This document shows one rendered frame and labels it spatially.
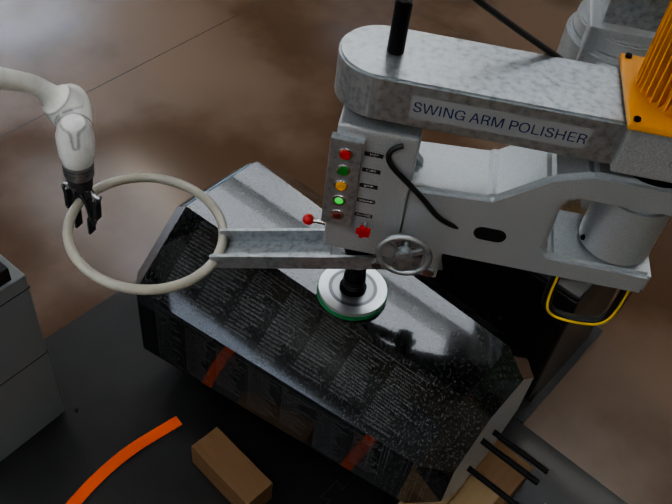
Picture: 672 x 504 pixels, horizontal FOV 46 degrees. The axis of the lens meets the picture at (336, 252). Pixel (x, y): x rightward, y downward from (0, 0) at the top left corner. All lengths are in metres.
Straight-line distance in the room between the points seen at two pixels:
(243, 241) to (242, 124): 1.93
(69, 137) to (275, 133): 2.09
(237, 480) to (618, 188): 1.63
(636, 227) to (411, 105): 0.65
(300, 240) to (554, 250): 0.75
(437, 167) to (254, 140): 2.28
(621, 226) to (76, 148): 1.48
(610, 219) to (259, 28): 3.41
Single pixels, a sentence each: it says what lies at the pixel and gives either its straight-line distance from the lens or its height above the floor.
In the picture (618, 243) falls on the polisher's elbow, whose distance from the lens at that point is 2.11.
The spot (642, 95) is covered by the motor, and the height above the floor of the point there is 1.72.
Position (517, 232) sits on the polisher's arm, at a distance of 2.06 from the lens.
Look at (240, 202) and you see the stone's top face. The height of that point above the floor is 0.82.
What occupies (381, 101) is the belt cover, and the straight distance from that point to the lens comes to 1.82.
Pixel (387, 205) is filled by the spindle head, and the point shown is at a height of 1.32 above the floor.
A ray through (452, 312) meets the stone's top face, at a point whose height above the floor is 0.82.
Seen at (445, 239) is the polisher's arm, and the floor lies 1.23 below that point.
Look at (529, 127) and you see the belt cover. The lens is 1.84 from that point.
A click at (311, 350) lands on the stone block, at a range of 2.44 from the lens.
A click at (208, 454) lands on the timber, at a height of 0.14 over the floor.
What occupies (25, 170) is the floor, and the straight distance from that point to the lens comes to 4.15.
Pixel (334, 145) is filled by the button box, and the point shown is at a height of 1.49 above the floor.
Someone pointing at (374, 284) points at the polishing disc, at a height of 0.85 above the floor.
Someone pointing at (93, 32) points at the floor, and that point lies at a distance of 5.07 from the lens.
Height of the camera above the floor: 2.70
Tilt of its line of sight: 47 degrees down
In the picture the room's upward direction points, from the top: 8 degrees clockwise
